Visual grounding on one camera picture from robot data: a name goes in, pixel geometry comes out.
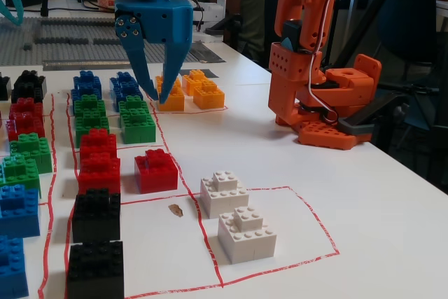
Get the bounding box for yellow lego block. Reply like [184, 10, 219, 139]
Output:
[192, 81, 226, 110]
[155, 74, 183, 92]
[181, 69, 208, 97]
[156, 83, 186, 111]

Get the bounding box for red lego block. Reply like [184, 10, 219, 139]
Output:
[79, 128, 118, 160]
[134, 148, 179, 195]
[5, 112, 46, 142]
[8, 97, 45, 120]
[77, 153, 122, 195]

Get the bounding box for red white black servo cable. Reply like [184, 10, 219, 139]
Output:
[306, 0, 340, 121]

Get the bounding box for white lego block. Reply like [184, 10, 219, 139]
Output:
[199, 170, 250, 219]
[218, 206, 277, 265]

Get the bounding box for cornered grey lego wall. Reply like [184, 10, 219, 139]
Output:
[34, 18, 71, 46]

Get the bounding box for green lego block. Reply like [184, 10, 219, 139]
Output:
[74, 108, 110, 148]
[120, 108, 158, 145]
[0, 156, 42, 197]
[9, 132, 53, 174]
[118, 95, 150, 114]
[72, 95, 106, 116]

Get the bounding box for black lego block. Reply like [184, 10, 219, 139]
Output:
[0, 74, 13, 102]
[11, 80, 48, 104]
[66, 240, 125, 299]
[19, 69, 46, 85]
[71, 188, 122, 244]

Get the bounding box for dark blue chair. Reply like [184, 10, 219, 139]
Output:
[376, 0, 448, 183]

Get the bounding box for person in olive shirt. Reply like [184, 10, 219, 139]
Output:
[227, 0, 267, 64]

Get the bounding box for black office chair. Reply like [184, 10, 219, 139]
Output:
[260, 0, 285, 69]

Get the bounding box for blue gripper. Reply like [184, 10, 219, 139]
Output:
[114, 0, 195, 102]

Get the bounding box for black tripod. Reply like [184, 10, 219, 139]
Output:
[323, 0, 412, 69]

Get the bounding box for grey tape square marker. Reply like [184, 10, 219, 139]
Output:
[190, 68, 221, 80]

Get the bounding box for grey lego baseplate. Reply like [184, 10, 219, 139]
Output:
[0, 15, 202, 68]

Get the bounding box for brown paper scrap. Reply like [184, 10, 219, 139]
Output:
[167, 202, 186, 218]

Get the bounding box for blue lego block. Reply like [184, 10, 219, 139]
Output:
[0, 237, 29, 299]
[71, 80, 103, 101]
[0, 184, 41, 239]
[109, 71, 136, 88]
[110, 81, 144, 111]
[73, 70, 102, 86]

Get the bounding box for grey black table clamp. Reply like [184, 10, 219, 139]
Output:
[337, 90, 405, 138]

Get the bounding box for grey duct tape strip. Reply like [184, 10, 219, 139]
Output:
[188, 40, 225, 64]
[41, 60, 140, 72]

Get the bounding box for long grey lego wall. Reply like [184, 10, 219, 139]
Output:
[40, 18, 118, 27]
[92, 36, 123, 46]

